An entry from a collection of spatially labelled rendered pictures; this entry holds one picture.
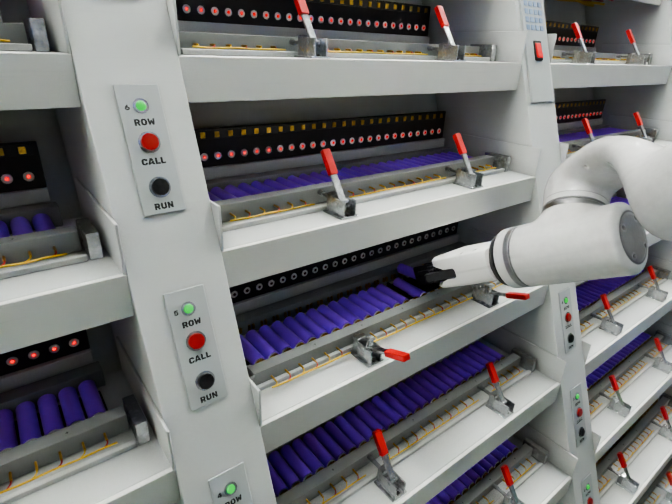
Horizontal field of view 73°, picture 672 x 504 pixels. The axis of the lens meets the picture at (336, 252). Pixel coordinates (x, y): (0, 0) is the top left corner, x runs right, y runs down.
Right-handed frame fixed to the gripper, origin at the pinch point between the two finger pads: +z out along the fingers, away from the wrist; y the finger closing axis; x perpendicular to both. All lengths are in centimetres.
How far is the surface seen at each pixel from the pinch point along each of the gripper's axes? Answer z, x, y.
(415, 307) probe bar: -2.0, 4.0, 7.2
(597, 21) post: 0, -50, -93
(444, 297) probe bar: -1.8, 4.4, 0.3
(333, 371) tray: -3.1, 7.2, 25.2
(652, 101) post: -7, -23, -93
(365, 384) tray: -4.7, 10.1, 22.1
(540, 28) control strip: -14.3, -36.1, -29.6
